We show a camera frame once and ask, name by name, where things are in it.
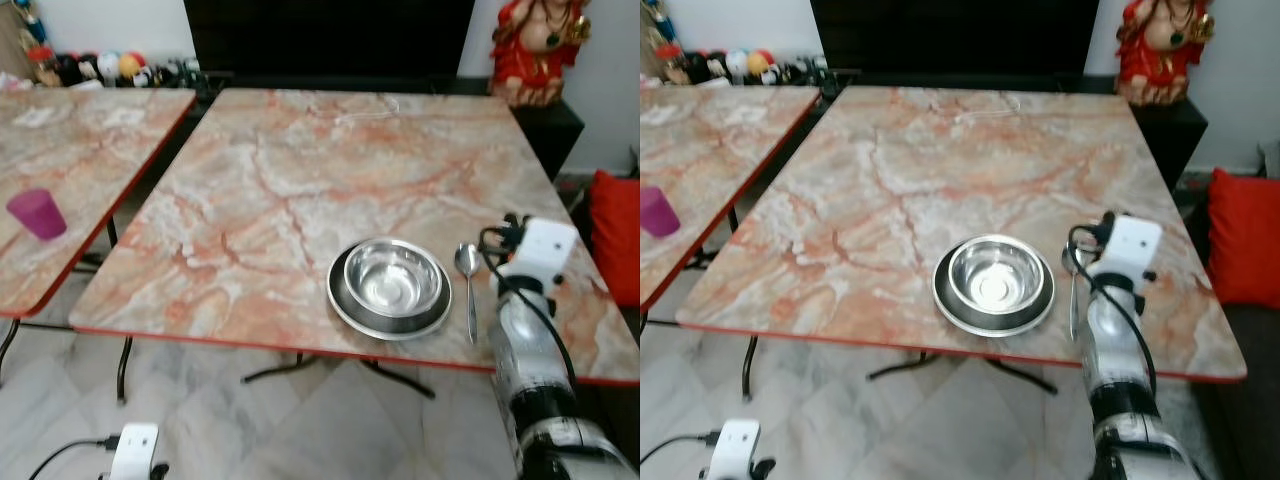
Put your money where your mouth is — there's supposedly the red and gold statue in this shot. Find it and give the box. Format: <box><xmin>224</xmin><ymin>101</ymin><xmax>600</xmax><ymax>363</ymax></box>
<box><xmin>489</xmin><ymin>0</ymin><xmax>594</xmax><ymax>109</ymax></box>
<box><xmin>1114</xmin><ymin>0</ymin><xmax>1219</xmax><ymax>109</ymax></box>

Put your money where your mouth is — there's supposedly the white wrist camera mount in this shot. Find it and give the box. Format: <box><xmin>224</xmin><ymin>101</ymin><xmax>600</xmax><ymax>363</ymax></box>
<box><xmin>107</xmin><ymin>423</ymin><xmax>161</xmax><ymax>480</ymax></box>
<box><xmin>1092</xmin><ymin>214</ymin><xmax>1164</xmax><ymax>289</ymax></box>
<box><xmin>704</xmin><ymin>419</ymin><xmax>762</xmax><ymax>480</ymax></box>
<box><xmin>512</xmin><ymin>217</ymin><xmax>580</xmax><ymax>293</ymax></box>

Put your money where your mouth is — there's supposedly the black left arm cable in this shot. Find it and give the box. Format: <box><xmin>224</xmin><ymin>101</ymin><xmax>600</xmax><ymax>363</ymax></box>
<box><xmin>27</xmin><ymin>435</ymin><xmax>122</xmax><ymax>480</ymax></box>
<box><xmin>640</xmin><ymin>431</ymin><xmax>723</xmax><ymax>467</ymax></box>

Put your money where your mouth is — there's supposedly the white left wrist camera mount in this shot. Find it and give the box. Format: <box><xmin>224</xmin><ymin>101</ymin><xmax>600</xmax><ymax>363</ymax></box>
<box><xmin>704</xmin><ymin>419</ymin><xmax>762</xmax><ymax>480</ymax></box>
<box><xmin>107</xmin><ymin>423</ymin><xmax>161</xmax><ymax>480</ymax></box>

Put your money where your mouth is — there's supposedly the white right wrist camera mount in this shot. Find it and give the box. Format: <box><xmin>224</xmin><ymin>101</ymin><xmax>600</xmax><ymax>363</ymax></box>
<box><xmin>1092</xmin><ymin>214</ymin><xmax>1164</xmax><ymax>289</ymax></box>
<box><xmin>512</xmin><ymin>217</ymin><xmax>580</xmax><ymax>293</ymax></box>

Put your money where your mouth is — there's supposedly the red cushion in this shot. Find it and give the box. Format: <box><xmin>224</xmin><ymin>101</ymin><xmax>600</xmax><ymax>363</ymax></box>
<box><xmin>587</xmin><ymin>169</ymin><xmax>641</xmax><ymax>309</ymax></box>
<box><xmin>1206</xmin><ymin>167</ymin><xmax>1280</xmax><ymax>310</ymax></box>

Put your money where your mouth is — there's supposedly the steel spoon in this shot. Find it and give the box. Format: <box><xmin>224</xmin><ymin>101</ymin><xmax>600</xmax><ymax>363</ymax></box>
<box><xmin>1059</xmin><ymin>244</ymin><xmax>1087</xmax><ymax>344</ymax></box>
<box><xmin>454</xmin><ymin>241</ymin><xmax>484</xmax><ymax>347</ymax></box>

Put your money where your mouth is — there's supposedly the steel plate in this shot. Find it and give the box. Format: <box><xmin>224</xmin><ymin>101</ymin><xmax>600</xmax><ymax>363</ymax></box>
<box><xmin>326</xmin><ymin>239</ymin><xmax>454</xmax><ymax>343</ymax></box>
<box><xmin>931</xmin><ymin>234</ymin><xmax>1057</xmax><ymax>339</ymax></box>

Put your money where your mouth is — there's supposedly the steel bowl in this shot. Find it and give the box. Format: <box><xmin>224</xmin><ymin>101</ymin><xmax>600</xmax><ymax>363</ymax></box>
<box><xmin>946</xmin><ymin>236</ymin><xmax>1047</xmax><ymax>315</ymax></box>
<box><xmin>343</xmin><ymin>237</ymin><xmax>445</xmax><ymax>317</ymax></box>

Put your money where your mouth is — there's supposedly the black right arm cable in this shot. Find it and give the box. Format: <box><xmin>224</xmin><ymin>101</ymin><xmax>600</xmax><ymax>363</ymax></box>
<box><xmin>1066</xmin><ymin>224</ymin><xmax>1159</xmax><ymax>396</ymax></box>
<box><xmin>478</xmin><ymin>226</ymin><xmax>579</xmax><ymax>393</ymax></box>

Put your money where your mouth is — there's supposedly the large black television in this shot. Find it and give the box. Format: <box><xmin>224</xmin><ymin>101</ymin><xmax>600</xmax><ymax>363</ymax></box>
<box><xmin>182</xmin><ymin>0</ymin><xmax>477</xmax><ymax>93</ymax></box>
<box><xmin>809</xmin><ymin>0</ymin><xmax>1102</xmax><ymax>91</ymax></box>

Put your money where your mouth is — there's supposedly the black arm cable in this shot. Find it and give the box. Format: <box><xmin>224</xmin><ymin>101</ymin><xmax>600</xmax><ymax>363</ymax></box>
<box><xmin>1066</xmin><ymin>224</ymin><xmax>1159</xmax><ymax>396</ymax></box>
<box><xmin>27</xmin><ymin>435</ymin><xmax>122</xmax><ymax>480</ymax></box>
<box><xmin>478</xmin><ymin>226</ymin><xmax>579</xmax><ymax>393</ymax></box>
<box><xmin>640</xmin><ymin>431</ymin><xmax>723</xmax><ymax>467</ymax></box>

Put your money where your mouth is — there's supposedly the purple plastic cup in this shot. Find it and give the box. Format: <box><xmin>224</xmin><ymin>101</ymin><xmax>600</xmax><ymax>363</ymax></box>
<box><xmin>6</xmin><ymin>187</ymin><xmax>69</xmax><ymax>243</ymax></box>
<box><xmin>640</xmin><ymin>185</ymin><xmax>682</xmax><ymax>240</ymax></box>

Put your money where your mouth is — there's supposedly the marble top folding table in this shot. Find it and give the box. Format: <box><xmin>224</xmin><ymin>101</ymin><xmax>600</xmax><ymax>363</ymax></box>
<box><xmin>640</xmin><ymin>84</ymin><xmax>823</xmax><ymax>333</ymax></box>
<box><xmin>0</xmin><ymin>87</ymin><xmax>199</xmax><ymax>389</ymax></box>
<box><xmin>68</xmin><ymin>87</ymin><xmax>641</xmax><ymax>404</ymax></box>
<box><xmin>675</xmin><ymin>84</ymin><xmax>1249</xmax><ymax>403</ymax></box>

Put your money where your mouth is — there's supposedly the black side cabinet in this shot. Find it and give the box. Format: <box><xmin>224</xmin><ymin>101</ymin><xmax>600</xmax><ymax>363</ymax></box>
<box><xmin>1133</xmin><ymin>94</ymin><xmax>1210</xmax><ymax>193</ymax></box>
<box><xmin>508</xmin><ymin>94</ymin><xmax>587</xmax><ymax>183</ymax></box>

